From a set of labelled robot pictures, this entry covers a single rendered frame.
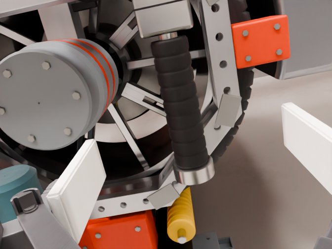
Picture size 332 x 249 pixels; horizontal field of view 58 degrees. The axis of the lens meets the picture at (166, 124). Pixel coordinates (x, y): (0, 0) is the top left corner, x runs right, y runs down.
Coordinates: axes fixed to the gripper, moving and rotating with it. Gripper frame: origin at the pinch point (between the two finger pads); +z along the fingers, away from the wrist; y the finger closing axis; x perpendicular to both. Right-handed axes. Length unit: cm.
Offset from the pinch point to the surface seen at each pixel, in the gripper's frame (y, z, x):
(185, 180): -1.3, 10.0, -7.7
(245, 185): 25, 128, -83
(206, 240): -1, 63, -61
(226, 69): 8.0, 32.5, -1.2
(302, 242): 36, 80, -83
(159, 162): -7.3, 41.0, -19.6
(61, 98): -14.4, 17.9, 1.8
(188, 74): 1.0, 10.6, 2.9
